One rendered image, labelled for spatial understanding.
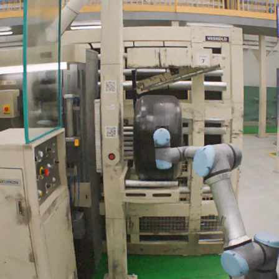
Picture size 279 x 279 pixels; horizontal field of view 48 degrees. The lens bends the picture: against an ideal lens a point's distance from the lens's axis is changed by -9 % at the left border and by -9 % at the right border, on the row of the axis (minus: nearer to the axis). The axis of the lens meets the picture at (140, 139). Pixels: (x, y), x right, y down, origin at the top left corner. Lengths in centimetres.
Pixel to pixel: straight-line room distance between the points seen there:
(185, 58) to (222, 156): 122
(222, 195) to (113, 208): 119
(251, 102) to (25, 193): 1091
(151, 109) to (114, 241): 98
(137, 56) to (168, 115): 59
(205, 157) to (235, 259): 41
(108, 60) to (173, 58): 49
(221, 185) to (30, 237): 102
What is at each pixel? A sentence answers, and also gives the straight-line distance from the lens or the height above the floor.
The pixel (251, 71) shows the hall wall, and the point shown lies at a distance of 1220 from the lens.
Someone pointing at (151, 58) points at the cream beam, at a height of 170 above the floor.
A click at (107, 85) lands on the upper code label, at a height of 152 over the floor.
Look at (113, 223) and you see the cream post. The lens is 239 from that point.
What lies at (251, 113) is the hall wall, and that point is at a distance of 1217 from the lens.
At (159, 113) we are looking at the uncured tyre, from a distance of 204.
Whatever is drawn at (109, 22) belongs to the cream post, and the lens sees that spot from 222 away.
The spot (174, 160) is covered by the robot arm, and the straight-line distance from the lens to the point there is 169.
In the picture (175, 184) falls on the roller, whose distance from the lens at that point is 218.
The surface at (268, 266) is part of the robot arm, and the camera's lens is 141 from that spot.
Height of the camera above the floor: 155
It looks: 10 degrees down
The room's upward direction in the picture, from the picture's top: 1 degrees counter-clockwise
